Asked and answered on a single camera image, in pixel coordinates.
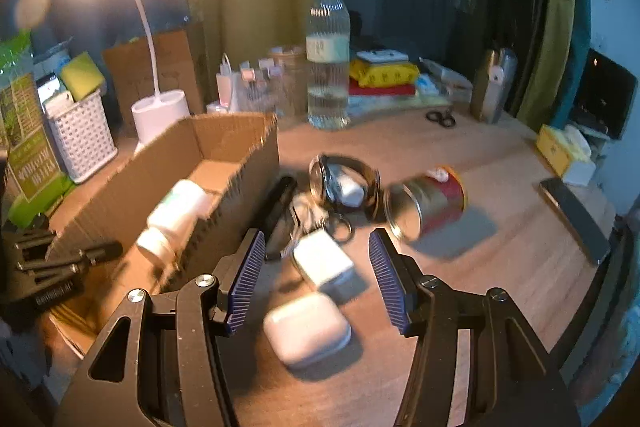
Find black scissors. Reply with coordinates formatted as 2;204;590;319
426;107;457;128

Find white power bank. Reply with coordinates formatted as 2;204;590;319
216;54;240;108

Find black cylindrical device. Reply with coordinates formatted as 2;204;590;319
262;176;299;261

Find white charger adapter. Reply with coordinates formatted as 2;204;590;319
291;229;356;293

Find grey charging cable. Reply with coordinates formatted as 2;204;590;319
287;192;331;233

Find brown round object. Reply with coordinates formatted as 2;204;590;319
307;153;383;220

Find metal key ring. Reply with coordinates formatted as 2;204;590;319
330;213;356;242

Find clear plastic container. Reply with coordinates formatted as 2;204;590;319
239;59;273;112

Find white plastic basket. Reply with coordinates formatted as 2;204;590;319
44;89;118;184

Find olive hanging cloth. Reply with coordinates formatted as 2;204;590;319
517;0;577;120

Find green printed bag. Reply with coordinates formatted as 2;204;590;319
0;32;76;228

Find glass jar with gold lid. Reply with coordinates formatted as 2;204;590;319
267;46;308;118

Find black smartphone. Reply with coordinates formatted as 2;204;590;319
540;177;612;265

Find stainless steel tumbler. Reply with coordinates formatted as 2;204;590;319
470;48;518;124

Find small white bottle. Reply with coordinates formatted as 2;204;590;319
336;174;366;208

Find blue packet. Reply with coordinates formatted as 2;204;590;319
35;39;76;78

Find yellow tissue box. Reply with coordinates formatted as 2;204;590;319
536;124;596;185

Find white bottle with green label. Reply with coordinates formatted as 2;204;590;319
136;179;213;268

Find red book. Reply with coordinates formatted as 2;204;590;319
348;84;417;98

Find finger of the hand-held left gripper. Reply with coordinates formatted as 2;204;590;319
17;242;124;280

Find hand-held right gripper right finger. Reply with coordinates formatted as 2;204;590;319
368;228;583;427

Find flat brown carton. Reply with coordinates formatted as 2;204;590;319
102;29;206;125

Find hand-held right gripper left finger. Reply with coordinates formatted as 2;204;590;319
52;228;267;427

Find dark chair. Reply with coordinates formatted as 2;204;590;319
377;0;458;62

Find white packet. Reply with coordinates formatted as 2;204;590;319
42;91;76;118

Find white desk lamp base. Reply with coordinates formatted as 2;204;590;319
52;0;201;146

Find red and gold tin can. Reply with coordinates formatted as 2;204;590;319
382;166;468;242

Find white earbuds case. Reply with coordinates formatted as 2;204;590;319
263;293;352;369

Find clear plastic water bottle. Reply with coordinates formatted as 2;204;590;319
306;0;351;130

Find yellow packet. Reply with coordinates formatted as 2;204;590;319
348;59;420;88

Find brown cardboard box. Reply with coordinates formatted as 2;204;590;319
45;112;281;358

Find white flat case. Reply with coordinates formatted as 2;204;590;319
356;49;410;64

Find yellow green sponge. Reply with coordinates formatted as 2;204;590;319
59;52;107;102

